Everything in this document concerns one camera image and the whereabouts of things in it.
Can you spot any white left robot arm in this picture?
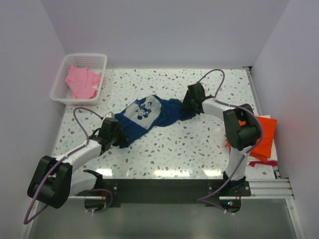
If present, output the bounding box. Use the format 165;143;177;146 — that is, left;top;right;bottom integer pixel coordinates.
27;118;127;209

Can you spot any white plastic basket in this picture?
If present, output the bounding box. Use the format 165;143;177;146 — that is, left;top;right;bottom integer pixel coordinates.
50;53;107;106

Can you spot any navy blue printed t-shirt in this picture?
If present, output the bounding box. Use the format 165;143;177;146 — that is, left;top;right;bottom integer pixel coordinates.
115;95;195;148

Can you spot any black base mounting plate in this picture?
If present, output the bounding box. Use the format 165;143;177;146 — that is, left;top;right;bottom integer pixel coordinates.
78;179;251;212

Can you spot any aluminium frame rail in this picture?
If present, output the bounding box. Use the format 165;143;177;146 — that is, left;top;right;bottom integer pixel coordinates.
246;67;295;200

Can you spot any white folded t-shirt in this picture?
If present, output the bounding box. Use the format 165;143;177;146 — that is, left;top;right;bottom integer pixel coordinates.
261;115;278;161

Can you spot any pink t-shirt in basket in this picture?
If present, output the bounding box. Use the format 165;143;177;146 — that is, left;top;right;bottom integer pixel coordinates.
65;65;102;99

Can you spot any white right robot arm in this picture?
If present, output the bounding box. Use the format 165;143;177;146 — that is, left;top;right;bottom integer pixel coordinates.
182;83;263;196

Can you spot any orange folded t-shirt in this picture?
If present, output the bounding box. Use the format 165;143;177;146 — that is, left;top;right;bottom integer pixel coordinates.
226;115;278;162

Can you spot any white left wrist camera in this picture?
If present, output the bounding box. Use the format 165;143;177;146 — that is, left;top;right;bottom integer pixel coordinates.
103;112;115;118

